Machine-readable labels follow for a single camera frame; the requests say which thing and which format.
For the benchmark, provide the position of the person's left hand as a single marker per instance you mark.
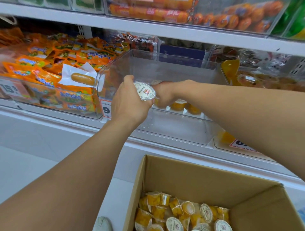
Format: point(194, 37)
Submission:
point(126, 104)

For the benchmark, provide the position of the person's right hand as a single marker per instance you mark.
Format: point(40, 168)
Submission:
point(171, 91)

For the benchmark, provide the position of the cluster of white-lid jelly cups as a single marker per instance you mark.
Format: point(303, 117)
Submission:
point(178, 106)

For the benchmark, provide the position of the yellow jelly cup white lid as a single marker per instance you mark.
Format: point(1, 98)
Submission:
point(145, 91)

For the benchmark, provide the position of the brown cardboard box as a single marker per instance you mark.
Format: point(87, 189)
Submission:
point(202, 176)

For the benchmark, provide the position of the pile of yellow jelly cups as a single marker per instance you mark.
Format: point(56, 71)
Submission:
point(166, 214)

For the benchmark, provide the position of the person's left forearm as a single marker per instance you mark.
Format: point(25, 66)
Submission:
point(66, 180)

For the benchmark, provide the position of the person's right forearm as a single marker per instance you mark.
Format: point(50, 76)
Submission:
point(257, 119)

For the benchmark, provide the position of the person's white shoe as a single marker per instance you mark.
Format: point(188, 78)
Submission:
point(102, 225)

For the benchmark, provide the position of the orange white price tag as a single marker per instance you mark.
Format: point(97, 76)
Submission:
point(106, 110)
point(240, 144)
point(12, 89)

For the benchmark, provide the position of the dark blue card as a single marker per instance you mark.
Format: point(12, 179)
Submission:
point(181, 52)

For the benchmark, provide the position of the white sausage packet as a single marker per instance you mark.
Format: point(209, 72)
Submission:
point(81, 78)

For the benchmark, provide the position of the pile of red snack packets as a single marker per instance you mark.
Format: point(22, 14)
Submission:
point(138, 42)

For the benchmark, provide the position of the pile of brown sachets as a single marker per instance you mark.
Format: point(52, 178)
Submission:
point(233, 56)

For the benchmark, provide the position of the pile of orange snack packets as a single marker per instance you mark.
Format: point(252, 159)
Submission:
point(35, 64)

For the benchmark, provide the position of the pile of silver foil packets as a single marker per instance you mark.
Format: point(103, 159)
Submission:
point(283, 62)

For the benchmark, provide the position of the green sausage packet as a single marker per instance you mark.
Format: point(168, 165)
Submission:
point(295, 23)

